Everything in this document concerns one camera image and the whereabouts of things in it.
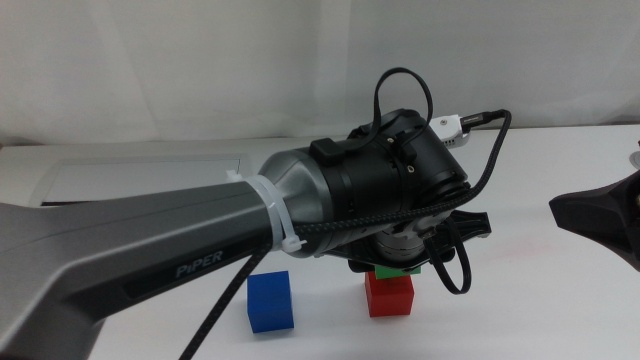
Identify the green cube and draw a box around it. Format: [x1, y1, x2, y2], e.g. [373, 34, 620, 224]
[374, 264, 423, 281]

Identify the silver table cable hatch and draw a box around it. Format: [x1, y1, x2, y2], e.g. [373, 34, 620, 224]
[28, 153, 261, 208]

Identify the blue cube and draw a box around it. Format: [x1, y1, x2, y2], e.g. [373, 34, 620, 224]
[246, 270, 296, 335]

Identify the red cube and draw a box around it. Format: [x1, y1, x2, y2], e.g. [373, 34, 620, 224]
[364, 271, 416, 319]

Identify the white backdrop curtain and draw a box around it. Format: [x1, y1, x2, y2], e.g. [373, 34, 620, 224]
[0, 0, 640, 147]

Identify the white zip tie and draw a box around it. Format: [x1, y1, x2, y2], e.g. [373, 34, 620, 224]
[225, 169, 309, 259]

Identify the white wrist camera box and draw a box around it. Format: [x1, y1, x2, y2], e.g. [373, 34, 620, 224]
[428, 113, 474, 150]

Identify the thin black cable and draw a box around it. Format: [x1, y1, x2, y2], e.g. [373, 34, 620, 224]
[423, 218, 473, 296]
[372, 67, 435, 151]

